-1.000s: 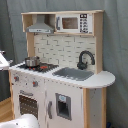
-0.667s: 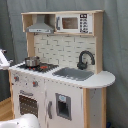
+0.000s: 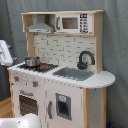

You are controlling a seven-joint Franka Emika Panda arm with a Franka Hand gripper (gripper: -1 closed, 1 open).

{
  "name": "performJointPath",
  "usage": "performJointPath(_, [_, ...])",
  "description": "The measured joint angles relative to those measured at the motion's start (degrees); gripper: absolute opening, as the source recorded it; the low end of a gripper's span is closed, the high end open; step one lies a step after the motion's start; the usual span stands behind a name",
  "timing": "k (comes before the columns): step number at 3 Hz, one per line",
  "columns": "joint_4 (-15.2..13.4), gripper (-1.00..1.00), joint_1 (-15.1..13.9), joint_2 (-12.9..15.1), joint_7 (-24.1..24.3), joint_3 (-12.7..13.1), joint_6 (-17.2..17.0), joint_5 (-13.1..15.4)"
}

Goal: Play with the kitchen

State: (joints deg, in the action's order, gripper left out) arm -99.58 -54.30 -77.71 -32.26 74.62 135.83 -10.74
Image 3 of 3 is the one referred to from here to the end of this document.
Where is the small metal pot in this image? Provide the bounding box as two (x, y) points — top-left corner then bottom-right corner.
(25, 56), (40, 67)

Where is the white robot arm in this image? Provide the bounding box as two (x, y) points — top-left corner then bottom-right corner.
(0, 40), (42, 128)

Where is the wooden toy kitchen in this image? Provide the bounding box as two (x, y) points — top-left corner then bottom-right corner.
(9, 10), (115, 128)

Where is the grey toy sink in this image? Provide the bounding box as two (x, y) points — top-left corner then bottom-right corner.
(53, 67), (93, 81)

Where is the black toy faucet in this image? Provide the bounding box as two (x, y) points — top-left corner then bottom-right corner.
(77, 50), (95, 70)

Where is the black toy stovetop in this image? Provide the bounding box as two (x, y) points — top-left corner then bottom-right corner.
(20, 63), (57, 73)

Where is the red right stove knob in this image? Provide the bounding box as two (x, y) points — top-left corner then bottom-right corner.
(33, 81), (38, 87)

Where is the red stove knob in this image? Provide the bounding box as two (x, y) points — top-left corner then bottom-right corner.
(13, 75), (20, 83)
(33, 81), (38, 87)

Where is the toy fridge dispenser door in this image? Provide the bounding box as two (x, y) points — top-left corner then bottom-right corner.
(44, 88), (84, 128)

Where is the toy microwave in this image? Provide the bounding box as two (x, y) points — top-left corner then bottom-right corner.
(56, 14), (93, 34)

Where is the grey range hood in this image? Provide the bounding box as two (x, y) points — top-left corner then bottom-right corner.
(26, 15), (54, 34)

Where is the red left stove knob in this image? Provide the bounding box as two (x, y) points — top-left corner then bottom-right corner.
(13, 75), (20, 83)

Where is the toy oven door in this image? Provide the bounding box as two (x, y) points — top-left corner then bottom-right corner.
(19, 90), (38, 116)

